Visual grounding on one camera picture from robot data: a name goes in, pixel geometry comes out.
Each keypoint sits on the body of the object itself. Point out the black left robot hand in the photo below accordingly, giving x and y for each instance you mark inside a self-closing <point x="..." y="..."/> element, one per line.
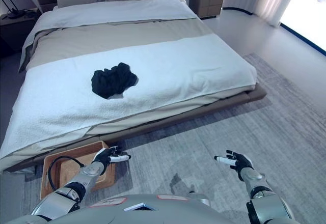
<point x="103" y="156"/>

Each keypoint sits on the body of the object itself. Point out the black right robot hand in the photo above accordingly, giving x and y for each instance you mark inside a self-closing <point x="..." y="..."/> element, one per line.
<point x="242" y="161"/>

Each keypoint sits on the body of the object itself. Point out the black clothes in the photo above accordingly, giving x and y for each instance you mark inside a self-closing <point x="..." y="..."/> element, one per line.
<point x="112" y="80"/>

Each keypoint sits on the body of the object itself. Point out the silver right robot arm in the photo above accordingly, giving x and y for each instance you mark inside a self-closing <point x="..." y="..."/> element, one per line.
<point x="265" y="196"/>

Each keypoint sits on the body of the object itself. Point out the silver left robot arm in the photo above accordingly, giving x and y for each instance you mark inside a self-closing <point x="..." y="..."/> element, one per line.
<point x="76" y="183"/>

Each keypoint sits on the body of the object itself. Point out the brown wicker basket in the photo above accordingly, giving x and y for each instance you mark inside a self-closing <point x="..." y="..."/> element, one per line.
<point x="76" y="155"/>

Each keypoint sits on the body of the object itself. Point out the grey robot torso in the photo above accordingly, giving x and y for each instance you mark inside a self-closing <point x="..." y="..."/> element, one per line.
<point x="127" y="211"/>

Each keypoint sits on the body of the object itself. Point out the white fleece throw blanket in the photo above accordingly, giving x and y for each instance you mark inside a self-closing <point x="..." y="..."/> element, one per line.
<point x="163" y="76"/>

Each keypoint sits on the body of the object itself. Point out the white top sheet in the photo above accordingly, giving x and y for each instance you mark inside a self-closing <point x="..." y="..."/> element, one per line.
<point x="122" y="10"/>

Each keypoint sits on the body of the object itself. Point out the black curved floor strip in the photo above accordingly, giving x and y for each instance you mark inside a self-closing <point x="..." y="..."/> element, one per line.
<point x="242" y="9"/>

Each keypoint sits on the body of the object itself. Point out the dark nightstand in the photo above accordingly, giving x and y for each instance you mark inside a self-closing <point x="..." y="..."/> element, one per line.
<point x="15" y="30"/>

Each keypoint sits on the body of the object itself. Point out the wooden nightstand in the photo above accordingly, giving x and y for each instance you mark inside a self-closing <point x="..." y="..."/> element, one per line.
<point x="206" y="2"/>

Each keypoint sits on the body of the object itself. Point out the black lamp base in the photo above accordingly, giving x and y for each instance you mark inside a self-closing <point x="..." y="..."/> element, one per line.
<point x="17" y="12"/>

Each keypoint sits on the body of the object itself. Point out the brown bed frame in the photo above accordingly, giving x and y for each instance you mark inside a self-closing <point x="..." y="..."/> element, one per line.
<point x="178" y="122"/>

